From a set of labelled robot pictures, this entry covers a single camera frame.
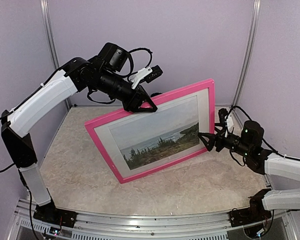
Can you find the pink wooden picture frame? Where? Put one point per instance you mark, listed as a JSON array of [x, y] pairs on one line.
[[160, 99]]

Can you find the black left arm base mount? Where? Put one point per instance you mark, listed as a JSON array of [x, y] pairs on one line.
[[60, 217]]

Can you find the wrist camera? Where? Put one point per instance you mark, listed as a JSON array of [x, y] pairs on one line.
[[147, 75], [226, 121]]

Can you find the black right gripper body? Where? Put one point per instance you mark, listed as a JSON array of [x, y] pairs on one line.
[[220, 146]]

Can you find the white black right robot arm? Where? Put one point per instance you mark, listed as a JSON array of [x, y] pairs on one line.
[[259, 160]]

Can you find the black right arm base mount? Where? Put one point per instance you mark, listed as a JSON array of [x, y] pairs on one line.
[[246, 216]]

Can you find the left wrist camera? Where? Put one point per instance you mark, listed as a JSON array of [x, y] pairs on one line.
[[147, 75]]

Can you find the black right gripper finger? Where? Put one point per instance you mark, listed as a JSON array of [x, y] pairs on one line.
[[220, 128], [208, 139]]

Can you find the dark green cup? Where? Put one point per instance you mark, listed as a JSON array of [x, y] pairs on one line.
[[155, 94]]

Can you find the left aluminium corner post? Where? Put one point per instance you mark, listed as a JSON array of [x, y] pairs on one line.
[[49, 33]]

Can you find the aluminium front rail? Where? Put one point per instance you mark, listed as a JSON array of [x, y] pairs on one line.
[[103, 226]]

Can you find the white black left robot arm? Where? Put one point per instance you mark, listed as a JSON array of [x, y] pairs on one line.
[[99, 73]]

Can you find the aluminium corner post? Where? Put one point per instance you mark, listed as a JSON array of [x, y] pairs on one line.
[[49, 33], [248, 51]]

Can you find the right aluminium corner post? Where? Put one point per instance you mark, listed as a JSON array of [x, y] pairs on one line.
[[248, 51]]

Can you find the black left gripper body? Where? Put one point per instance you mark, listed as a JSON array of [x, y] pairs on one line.
[[127, 101]]

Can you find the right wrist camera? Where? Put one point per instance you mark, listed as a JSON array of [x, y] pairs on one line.
[[226, 121]]

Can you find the landscape photo print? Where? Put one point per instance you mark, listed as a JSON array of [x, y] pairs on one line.
[[152, 137]]

